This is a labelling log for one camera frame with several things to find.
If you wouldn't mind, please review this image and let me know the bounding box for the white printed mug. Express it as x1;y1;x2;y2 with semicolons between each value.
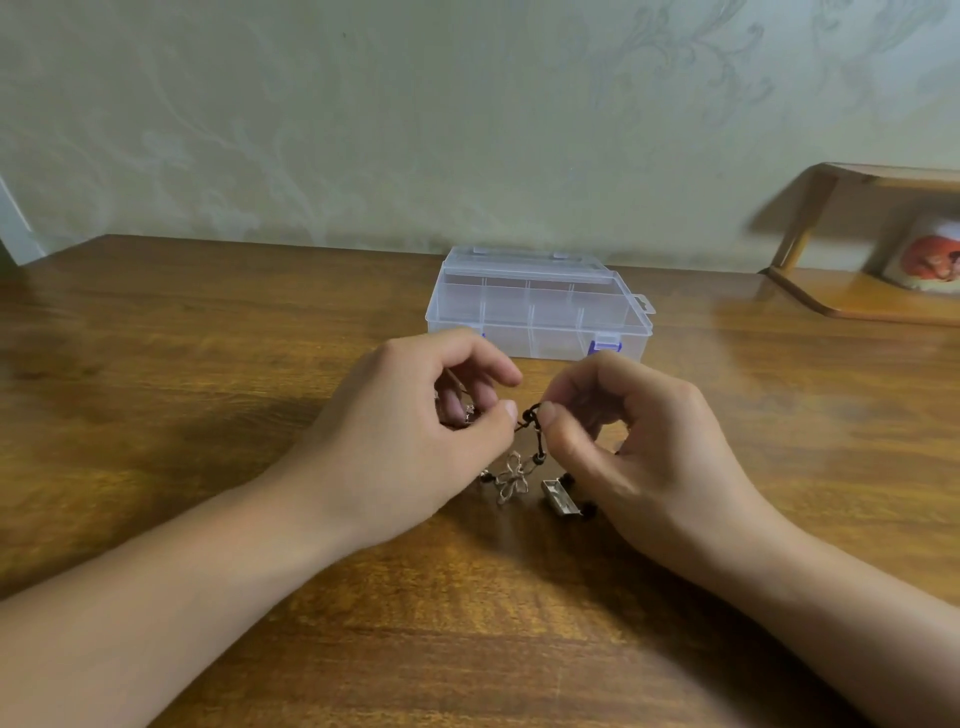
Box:
880;213;960;294

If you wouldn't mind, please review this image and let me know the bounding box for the person's right hand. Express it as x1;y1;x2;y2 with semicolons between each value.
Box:
535;351;792;590

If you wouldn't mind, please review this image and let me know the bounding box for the clear plastic organizer box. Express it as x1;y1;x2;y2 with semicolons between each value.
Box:
424;246;657;362

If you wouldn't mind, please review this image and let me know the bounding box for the person's left hand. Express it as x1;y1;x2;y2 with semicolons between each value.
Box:
270;328;525;560

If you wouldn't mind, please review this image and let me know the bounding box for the person's left forearm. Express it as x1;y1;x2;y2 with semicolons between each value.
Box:
0;472;362;728

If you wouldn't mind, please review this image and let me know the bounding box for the wooden shelf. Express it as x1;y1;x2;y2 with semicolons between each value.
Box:
762;162;960;327

